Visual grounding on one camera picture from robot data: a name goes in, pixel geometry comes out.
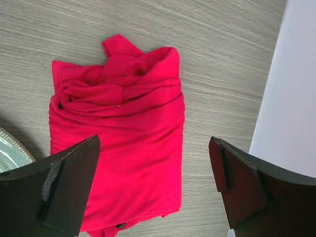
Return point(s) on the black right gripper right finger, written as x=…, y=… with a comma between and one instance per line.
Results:
x=260, y=198

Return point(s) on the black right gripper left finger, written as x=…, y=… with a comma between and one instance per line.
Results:
x=48, y=198

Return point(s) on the red folded cloth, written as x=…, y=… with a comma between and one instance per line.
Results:
x=135, y=104

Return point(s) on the light green plate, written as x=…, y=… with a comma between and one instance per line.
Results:
x=12, y=153

